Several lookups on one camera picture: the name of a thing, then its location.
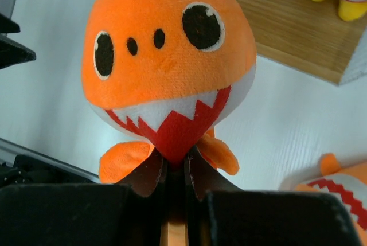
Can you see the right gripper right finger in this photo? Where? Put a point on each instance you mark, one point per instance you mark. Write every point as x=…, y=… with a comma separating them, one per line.
x=220, y=213

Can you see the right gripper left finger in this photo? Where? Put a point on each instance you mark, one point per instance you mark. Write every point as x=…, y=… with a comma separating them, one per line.
x=44, y=205

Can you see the orange shark plush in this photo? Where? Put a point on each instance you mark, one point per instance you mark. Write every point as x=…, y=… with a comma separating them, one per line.
x=346, y=183
x=166, y=72

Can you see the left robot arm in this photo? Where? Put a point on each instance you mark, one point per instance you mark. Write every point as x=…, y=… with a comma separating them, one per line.
x=12, y=52

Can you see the white wire wooden shelf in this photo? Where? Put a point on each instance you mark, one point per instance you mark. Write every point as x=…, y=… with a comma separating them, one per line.
x=309, y=36

